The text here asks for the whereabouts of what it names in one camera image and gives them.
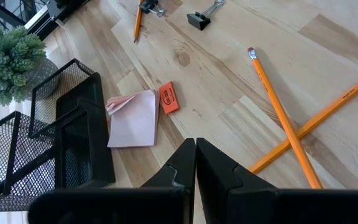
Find pink sticky note pad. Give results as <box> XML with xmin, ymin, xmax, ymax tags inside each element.
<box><xmin>105</xmin><ymin>89</ymin><xmax>161</xmax><ymax>149</ymax></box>

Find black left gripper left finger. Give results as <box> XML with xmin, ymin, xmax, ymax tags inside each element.
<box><xmin>140</xmin><ymin>138</ymin><xmax>197</xmax><ymax>191</ymax></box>

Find black mesh desk organizer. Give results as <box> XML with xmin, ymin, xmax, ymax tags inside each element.
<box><xmin>0</xmin><ymin>58</ymin><xmax>116</xmax><ymax>213</ymax></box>

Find black aluminium table frame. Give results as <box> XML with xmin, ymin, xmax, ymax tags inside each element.
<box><xmin>0</xmin><ymin>0</ymin><xmax>90</xmax><ymax>42</ymax></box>

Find orange eraser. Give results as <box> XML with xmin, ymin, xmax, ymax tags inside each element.
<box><xmin>158</xmin><ymin>81</ymin><xmax>181</xmax><ymax>115</ymax></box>

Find black binder clip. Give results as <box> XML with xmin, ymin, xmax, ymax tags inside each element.
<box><xmin>186</xmin><ymin>0</ymin><xmax>225</xmax><ymax>32</ymax></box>
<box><xmin>139</xmin><ymin>0</ymin><xmax>166</xmax><ymax>18</ymax></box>

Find green artificial potted plant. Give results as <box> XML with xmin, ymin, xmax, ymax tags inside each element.
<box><xmin>0</xmin><ymin>26</ymin><xmax>60</xmax><ymax>107</ymax></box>

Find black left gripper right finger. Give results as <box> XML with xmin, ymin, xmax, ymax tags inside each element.
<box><xmin>196</xmin><ymin>137</ymin><xmax>278</xmax><ymax>224</ymax></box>

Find orange pencil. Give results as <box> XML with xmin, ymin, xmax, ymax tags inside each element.
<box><xmin>248</xmin><ymin>66</ymin><xmax>358</xmax><ymax>175</ymax></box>
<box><xmin>132</xmin><ymin>0</ymin><xmax>145</xmax><ymax>44</ymax></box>
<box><xmin>247</xmin><ymin>47</ymin><xmax>324</xmax><ymax>190</ymax></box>

